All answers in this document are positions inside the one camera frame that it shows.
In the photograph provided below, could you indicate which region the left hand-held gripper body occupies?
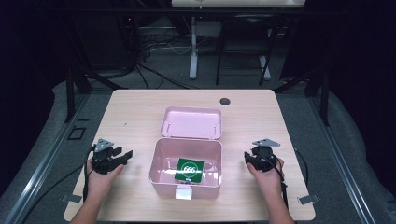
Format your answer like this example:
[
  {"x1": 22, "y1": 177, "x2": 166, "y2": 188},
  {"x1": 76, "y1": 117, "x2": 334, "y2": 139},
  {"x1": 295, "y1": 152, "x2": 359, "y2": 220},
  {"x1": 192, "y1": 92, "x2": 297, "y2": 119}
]
[{"x1": 91, "y1": 138, "x2": 125, "y2": 175}]

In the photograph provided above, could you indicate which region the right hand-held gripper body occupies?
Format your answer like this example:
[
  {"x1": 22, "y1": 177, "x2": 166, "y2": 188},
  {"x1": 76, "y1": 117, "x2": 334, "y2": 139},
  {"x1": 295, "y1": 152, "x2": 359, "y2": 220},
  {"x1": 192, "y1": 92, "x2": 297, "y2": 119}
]
[{"x1": 250, "y1": 138, "x2": 281, "y2": 173}]

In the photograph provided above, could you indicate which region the green square packet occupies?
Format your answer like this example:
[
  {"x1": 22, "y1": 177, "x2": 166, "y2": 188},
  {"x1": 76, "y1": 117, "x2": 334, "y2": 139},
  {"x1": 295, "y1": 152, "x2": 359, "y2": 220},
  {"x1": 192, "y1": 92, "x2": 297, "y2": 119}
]
[{"x1": 174, "y1": 157, "x2": 205, "y2": 185}]

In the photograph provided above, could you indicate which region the pink storage box with lid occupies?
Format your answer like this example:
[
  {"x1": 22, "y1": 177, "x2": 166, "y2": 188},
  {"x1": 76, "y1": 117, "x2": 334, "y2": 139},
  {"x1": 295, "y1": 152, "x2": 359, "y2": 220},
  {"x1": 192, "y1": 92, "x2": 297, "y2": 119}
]
[{"x1": 148, "y1": 105, "x2": 224, "y2": 201}]

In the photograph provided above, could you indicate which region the person's left hand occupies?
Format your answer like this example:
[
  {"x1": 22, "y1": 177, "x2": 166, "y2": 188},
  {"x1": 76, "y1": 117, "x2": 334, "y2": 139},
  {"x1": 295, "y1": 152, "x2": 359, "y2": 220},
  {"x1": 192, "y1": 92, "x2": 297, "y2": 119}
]
[{"x1": 86, "y1": 158, "x2": 125, "y2": 203}]

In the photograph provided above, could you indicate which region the person's right hand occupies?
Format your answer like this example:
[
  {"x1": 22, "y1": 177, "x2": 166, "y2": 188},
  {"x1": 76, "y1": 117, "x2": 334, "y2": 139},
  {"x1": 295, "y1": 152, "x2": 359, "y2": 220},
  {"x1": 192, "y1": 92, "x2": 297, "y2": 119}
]
[{"x1": 247, "y1": 156, "x2": 285, "y2": 201}]

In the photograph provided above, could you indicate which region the black metal stand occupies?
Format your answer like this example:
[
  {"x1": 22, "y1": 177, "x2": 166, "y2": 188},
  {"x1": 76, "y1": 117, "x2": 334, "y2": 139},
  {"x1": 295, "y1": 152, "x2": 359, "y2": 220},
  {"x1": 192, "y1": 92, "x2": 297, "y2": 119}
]
[
  {"x1": 273, "y1": 66, "x2": 331, "y2": 127},
  {"x1": 64, "y1": 66, "x2": 129, "y2": 123}
]

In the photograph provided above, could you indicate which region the white desk leg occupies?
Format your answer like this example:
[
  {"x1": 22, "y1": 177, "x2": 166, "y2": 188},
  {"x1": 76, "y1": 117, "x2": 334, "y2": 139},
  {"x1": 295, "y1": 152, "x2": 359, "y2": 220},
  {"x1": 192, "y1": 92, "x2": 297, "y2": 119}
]
[
  {"x1": 189, "y1": 16, "x2": 199, "y2": 80},
  {"x1": 259, "y1": 27, "x2": 272, "y2": 81}
]

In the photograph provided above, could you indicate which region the black chair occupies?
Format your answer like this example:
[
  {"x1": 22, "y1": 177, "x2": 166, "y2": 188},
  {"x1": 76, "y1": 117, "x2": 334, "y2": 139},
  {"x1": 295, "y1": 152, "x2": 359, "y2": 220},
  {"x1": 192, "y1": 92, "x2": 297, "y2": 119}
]
[{"x1": 215, "y1": 13, "x2": 279, "y2": 87}]

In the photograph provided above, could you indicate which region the white desk top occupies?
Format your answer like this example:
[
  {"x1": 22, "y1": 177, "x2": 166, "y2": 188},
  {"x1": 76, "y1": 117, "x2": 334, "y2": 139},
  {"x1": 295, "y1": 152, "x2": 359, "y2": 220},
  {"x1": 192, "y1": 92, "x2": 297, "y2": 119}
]
[{"x1": 171, "y1": 0, "x2": 306, "y2": 8}]

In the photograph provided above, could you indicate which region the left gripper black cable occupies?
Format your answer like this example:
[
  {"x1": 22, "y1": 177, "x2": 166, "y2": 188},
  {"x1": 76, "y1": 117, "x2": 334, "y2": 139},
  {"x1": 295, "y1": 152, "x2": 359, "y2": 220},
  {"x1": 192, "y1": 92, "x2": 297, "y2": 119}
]
[{"x1": 20, "y1": 143, "x2": 97, "y2": 224}]

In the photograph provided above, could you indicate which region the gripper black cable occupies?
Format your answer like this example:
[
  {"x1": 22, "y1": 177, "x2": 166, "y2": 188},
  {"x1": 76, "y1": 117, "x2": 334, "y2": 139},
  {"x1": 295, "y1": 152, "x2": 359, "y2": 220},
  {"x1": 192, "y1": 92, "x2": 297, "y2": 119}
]
[
  {"x1": 257, "y1": 148, "x2": 310, "y2": 210},
  {"x1": 20, "y1": 143, "x2": 97, "y2": 224}
]

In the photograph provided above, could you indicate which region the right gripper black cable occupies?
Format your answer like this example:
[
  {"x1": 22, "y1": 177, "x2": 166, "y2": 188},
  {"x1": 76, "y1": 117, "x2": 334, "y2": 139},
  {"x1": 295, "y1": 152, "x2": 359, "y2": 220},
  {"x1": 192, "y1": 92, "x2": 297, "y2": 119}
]
[{"x1": 257, "y1": 148, "x2": 310, "y2": 210}]

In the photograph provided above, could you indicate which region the black square floor frame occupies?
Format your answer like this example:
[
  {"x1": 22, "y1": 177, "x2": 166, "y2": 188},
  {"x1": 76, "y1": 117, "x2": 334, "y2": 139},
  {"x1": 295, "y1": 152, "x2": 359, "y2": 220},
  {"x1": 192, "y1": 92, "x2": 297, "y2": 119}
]
[{"x1": 66, "y1": 125, "x2": 88, "y2": 141}]

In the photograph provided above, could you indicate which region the grey table bracket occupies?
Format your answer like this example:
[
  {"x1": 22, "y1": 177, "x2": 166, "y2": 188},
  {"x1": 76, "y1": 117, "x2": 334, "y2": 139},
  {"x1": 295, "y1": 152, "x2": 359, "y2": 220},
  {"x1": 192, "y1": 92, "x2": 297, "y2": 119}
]
[
  {"x1": 297, "y1": 194, "x2": 320, "y2": 205},
  {"x1": 61, "y1": 193, "x2": 83, "y2": 203}
]

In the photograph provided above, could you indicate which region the aluminium rail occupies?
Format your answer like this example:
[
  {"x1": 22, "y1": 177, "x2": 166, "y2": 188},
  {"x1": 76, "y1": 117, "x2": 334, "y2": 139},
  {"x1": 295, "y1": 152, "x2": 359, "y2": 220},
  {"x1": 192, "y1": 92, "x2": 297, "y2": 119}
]
[
  {"x1": 2, "y1": 92, "x2": 92, "y2": 224},
  {"x1": 306, "y1": 94, "x2": 377, "y2": 224}
]

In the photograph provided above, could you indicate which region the tangle of floor cables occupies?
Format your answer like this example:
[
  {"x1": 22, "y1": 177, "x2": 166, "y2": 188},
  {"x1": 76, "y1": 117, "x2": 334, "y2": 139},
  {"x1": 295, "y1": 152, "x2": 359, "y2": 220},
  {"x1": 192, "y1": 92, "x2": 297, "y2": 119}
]
[{"x1": 134, "y1": 29, "x2": 200, "y2": 91}]

